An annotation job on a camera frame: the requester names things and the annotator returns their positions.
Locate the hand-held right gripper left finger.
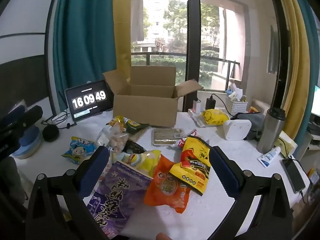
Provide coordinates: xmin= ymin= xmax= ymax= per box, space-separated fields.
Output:
xmin=25 ymin=145 xmax=110 ymax=240

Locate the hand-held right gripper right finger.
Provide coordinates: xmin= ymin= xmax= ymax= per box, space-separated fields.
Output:
xmin=211 ymin=146 xmax=295 ymax=240

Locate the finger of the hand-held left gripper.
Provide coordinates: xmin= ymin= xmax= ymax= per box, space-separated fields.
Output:
xmin=0 ymin=105 xmax=44 ymax=137

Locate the blue cartoon snack packet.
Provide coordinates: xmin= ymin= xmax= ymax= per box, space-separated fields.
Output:
xmin=61 ymin=136 xmax=97 ymax=165

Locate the yellow and red snack packet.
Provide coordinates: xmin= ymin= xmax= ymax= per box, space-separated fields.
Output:
xmin=169 ymin=135 xmax=213 ymax=197

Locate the purple snack packet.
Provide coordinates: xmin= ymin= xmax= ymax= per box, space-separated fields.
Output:
xmin=86 ymin=160 xmax=153 ymax=240

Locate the clear packet of white snacks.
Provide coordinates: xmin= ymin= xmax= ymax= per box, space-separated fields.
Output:
xmin=96 ymin=125 xmax=129 ymax=155

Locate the black snack packet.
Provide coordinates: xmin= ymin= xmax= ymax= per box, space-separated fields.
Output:
xmin=122 ymin=140 xmax=147 ymax=155

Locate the yellow and white snack packet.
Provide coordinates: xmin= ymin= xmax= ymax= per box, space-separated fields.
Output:
xmin=115 ymin=149 xmax=162 ymax=178

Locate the red and white snack packet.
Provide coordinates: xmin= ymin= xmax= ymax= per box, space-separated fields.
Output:
xmin=175 ymin=129 xmax=200 ymax=153

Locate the green snack packet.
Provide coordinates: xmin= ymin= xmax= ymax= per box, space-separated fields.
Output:
xmin=106 ymin=115 xmax=150 ymax=134

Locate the orange snack packet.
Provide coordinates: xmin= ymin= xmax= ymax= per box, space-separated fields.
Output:
xmin=144 ymin=154 xmax=192 ymax=214

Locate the clear brown cracker packet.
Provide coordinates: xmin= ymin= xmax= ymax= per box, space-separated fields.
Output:
xmin=151 ymin=127 xmax=184 ymax=147

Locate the cardboard box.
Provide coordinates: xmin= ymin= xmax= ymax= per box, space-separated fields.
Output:
xmin=102 ymin=66 xmax=204 ymax=128

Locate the blue and white bowl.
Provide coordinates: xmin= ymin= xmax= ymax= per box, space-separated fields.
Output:
xmin=10 ymin=126 xmax=42 ymax=159

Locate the black round speaker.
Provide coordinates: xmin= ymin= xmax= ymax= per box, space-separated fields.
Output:
xmin=42 ymin=124 xmax=60 ymax=142

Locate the white plastic stand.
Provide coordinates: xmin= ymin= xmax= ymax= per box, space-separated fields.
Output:
xmin=222 ymin=119 xmax=252 ymax=140

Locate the white and blue tube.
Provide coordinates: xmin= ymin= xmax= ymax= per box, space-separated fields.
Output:
xmin=257 ymin=146 xmax=282 ymax=167

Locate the yellow plastic bag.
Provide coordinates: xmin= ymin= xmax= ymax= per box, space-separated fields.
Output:
xmin=200 ymin=109 xmax=230 ymax=126

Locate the grey fabric pouch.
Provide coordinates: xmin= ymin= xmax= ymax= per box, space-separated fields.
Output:
xmin=231 ymin=112 xmax=267 ymax=140

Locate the tablet with clock display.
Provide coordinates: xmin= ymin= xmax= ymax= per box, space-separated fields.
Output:
xmin=65 ymin=80 xmax=114 ymax=122

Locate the steel thermos bottle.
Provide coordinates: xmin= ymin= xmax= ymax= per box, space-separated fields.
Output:
xmin=256 ymin=107 xmax=286 ymax=154

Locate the white woven basket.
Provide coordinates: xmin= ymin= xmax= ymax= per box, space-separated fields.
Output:
xmin=225 ymin=95 xmax=249 ymax=117

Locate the dark smartphone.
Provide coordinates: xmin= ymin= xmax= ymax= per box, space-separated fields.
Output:
xmin=281 ymin=158 xmax=307 ymax=194

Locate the pale yellow box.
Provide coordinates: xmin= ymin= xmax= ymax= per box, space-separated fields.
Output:
xmin=277 ymin=131 xmax=298 ymax=158

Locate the black power adapter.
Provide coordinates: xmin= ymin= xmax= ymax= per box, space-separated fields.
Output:
xmin=205 ymin=94 xmax=217 ymax=110

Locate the teal curtain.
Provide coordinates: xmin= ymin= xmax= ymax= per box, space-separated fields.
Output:
xmin=287 ymin=0 xmax=320 ymax=145
xmin=52 ymin=0 xmax=118 ymax=113

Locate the computer monitor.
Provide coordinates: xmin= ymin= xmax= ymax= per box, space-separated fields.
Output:
xmin=311 ymin=85 xmax=320 ymax=117

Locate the yellow curtain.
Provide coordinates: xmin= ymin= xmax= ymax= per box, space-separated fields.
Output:
xmin=112 ymin=0 xmax=133 ymax=83
xmin=274 ymin=0 xmax=310 ymax=140

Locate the black cable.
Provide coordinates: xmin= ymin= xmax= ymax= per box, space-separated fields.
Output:
xmin=41 ymin=91 xmax=78 ymax=130

